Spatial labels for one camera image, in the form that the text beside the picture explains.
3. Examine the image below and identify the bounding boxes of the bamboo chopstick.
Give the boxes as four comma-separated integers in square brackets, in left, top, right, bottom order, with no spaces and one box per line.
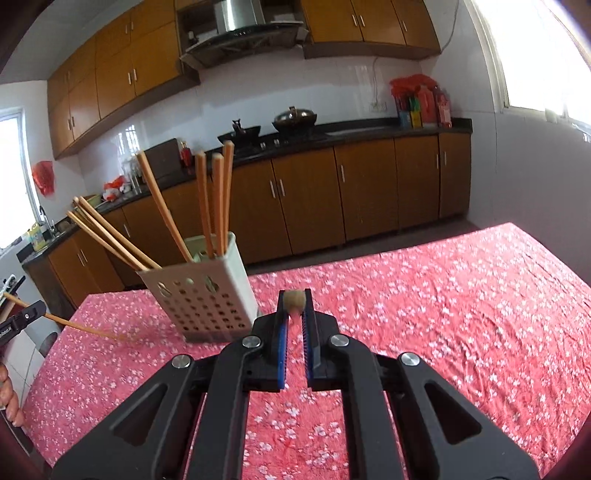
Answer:
[283,290,307,321]
[221,141,235,255]
[195,152,214,259]
[136,151,192,262]
[2,292,126,340]
[212,153,224,257]
[67,210,148,272]
[73,197,161,271]

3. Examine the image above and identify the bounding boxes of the left hand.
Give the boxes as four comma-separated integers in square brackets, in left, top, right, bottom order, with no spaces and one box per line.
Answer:
[0,364,25,428]

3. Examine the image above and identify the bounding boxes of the yellow detergent bottle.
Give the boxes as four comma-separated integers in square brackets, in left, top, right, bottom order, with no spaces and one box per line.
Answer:
[27,223,47,252]

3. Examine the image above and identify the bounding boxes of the red floral tablecloth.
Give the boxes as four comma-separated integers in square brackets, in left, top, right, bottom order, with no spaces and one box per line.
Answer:
[23,223,590,473]

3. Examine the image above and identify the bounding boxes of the green perforated utensil holder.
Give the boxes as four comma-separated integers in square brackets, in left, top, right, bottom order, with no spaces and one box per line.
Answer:
[139,232,259,343]

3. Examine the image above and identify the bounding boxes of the red white plastic bag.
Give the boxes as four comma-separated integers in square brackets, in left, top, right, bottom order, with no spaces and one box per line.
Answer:
[102,175,131,202]

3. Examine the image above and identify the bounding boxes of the dark wooden cutting board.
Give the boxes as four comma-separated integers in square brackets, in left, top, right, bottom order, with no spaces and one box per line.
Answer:
[144,138,183,183]

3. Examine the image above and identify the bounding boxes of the red sauce bottle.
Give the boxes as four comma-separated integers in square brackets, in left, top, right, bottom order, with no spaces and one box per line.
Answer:
[180,141,193,173]

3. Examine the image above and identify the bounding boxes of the lower wooden cabinets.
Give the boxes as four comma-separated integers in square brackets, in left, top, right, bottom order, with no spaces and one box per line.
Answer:
[21,129,472,317]

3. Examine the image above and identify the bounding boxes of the wooden cabinets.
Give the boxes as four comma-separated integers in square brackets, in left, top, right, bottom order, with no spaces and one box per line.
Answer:
[47,0,443,159]
[21,129,472,317]

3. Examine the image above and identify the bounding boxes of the upper wooden cabinets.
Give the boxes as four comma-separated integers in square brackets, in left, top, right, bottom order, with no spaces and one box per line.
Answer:
[47,0,443,159]

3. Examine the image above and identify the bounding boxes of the red bag condiment pile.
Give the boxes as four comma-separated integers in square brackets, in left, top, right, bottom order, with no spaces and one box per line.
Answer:
[390,74,452,129]

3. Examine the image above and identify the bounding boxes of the black wok with lid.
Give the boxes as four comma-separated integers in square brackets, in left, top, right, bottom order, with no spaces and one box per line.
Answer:
[271,106,318,135]

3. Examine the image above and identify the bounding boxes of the steel range hood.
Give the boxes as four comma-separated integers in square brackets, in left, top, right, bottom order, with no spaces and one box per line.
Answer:
[177,1,308,70]

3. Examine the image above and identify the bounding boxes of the red plastic bag on wall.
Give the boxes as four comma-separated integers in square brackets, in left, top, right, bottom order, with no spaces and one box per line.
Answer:
[31,160,55,197]

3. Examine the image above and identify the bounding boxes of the black wok with handle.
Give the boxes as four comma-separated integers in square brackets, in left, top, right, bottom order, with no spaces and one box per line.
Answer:
[217,119,260,148]

